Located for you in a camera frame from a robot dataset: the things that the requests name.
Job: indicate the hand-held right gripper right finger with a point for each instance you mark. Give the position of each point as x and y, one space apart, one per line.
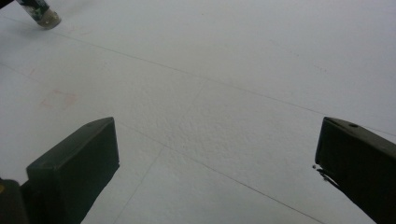
358 161

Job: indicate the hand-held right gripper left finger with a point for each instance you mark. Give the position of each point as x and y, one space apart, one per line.
74 165

